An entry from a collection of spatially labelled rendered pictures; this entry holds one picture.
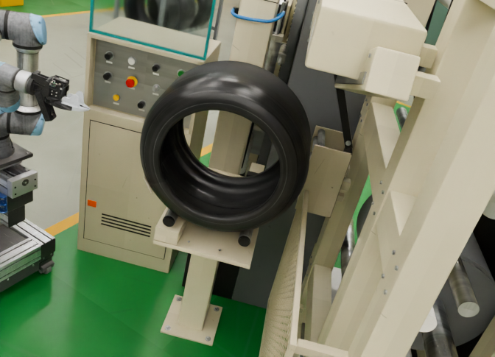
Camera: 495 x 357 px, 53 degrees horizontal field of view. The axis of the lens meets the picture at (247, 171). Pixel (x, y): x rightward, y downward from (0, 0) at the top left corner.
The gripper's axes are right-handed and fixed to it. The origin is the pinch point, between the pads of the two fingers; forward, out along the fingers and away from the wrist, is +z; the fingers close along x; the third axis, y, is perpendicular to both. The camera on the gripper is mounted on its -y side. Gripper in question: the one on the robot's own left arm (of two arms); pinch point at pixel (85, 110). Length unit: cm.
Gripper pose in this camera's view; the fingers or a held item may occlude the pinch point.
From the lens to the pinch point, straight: 183.7
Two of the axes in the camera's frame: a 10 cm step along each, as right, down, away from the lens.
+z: 9.4, 3.5, 0.3
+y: 3.2, -8.1, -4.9
